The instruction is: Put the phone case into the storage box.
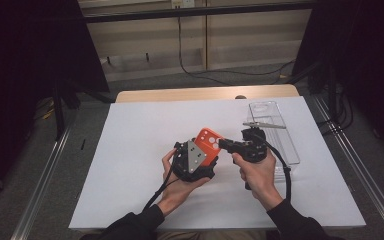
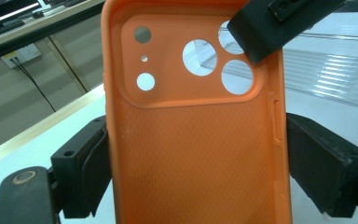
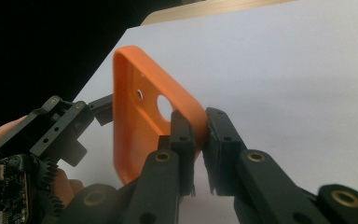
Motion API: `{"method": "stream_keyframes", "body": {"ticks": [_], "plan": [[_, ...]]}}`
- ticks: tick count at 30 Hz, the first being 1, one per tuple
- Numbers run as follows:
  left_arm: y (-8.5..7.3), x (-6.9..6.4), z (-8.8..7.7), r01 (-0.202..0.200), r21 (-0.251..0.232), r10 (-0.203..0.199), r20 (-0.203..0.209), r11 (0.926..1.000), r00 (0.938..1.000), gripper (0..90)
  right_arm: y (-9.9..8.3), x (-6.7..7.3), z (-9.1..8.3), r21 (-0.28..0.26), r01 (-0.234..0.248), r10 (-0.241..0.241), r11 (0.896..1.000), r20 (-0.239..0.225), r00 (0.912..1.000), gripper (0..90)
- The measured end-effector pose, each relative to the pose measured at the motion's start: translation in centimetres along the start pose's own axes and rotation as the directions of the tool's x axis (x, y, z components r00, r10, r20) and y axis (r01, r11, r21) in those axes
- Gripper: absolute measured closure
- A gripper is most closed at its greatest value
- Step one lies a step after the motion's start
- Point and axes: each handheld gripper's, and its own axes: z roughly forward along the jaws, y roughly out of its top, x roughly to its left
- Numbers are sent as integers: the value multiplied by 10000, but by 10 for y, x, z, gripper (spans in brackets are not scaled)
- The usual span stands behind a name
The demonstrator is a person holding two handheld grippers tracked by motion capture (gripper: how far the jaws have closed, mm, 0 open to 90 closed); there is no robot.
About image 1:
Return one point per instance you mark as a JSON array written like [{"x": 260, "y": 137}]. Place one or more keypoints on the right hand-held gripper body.
[{"x": 253, "y": 148}]

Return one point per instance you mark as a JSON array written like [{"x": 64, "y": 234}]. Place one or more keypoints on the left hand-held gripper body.
[{"x": 196, "y": 156}]

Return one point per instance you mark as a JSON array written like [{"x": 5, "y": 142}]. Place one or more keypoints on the orange phone case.
[{"x": 210, "y": 151}]

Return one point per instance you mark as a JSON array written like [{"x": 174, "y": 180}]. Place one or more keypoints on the person's right hand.
[{"x": 260, "y": 180}]

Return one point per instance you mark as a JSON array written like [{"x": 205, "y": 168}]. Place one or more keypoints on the person's left hand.
[{"x": 178, "y": 193}]

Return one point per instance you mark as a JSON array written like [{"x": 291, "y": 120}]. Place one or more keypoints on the clear plastic box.
[{"x": 281, "y": 143}]

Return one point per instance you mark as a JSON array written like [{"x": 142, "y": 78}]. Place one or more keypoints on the wooden table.
[{"x": 180, "y": 95}]

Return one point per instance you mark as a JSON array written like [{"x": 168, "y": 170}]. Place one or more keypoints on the white table board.
[{"x": 130, "y": 150}]

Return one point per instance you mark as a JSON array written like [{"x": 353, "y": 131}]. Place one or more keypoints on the black horizontal bar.
[{"x": 196, "y": 12}]

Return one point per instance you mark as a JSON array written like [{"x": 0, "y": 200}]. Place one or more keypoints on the black tripod stand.
[{"x": 60, "y": 110}]

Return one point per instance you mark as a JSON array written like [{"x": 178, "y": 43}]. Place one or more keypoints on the black curtain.
[
  {"x": 373, "y": 60},
  {"x": 20, "y": 66}
]

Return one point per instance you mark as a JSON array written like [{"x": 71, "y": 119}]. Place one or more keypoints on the metal floor rail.
[
  {"x": 46, "y": 180},
  {"x": 363, "y": 173}
]

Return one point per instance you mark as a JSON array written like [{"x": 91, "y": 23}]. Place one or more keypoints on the white wall socket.
[{"x": 182, "y": 3}]

